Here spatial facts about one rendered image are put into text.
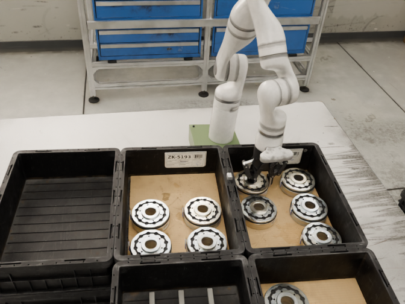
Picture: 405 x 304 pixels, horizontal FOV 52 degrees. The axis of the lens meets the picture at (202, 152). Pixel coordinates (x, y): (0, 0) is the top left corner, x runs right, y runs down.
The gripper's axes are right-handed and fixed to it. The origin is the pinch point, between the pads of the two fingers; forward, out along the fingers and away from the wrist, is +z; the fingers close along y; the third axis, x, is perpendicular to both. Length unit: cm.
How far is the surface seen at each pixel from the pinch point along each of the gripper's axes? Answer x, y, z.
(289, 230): 17.5, -2.5, 2.2
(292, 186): 4.0, -8.4, -0.6
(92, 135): -52, 50, 15
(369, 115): -139, -147, 85
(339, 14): -264, -179, 57
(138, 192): -4.2, 36.2, 2.2
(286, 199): 6.3, -6.1, 2.2
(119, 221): 14.9, 42.4, -7.8
